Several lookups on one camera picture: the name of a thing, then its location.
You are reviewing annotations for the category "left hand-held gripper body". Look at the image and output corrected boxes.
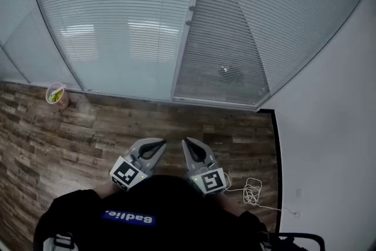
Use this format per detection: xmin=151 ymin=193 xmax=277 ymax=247
xmin=110 ymin=147 xmax=156 ymax=192

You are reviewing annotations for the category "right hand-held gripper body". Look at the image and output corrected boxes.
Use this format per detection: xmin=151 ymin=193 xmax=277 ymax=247
xmin=187 ymin=159 xmax=231 ymax=195

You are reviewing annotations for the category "person's left forearm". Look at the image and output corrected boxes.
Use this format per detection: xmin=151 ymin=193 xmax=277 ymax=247
xmin=96 ymin=182 xmax=121 ymax=198

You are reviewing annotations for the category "person's right forearm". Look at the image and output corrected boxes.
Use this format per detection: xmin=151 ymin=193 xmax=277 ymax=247
xmin=211 ymin=192 xmax=244 ymax=215

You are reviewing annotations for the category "person's black shirt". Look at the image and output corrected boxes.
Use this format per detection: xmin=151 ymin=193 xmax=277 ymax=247
xmin=32 ymin=175 xmax=268 ymax=251

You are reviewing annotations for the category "black baseboard strip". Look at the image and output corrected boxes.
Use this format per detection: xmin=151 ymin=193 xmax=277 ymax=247
xmin=257 ymin=108 xmax=283 ymax=233

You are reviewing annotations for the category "instant noodle cup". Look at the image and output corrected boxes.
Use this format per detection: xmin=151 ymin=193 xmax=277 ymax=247
xmin=45 ymin=82 xmax=71 ymax=110

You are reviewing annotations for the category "thin white cable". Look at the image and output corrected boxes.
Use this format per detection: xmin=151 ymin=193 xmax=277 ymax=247
xmin=223 ymin=172 xmax=300 ymax=217

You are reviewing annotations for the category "white harness strap buckle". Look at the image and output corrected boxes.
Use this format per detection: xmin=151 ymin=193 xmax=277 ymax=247
xmin=43 ymin=232 xmax=79 ymax=251

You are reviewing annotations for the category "thick black hose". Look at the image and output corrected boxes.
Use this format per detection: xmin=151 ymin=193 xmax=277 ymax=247
xmin=258 ymin=232 xmax=325 ymax=251

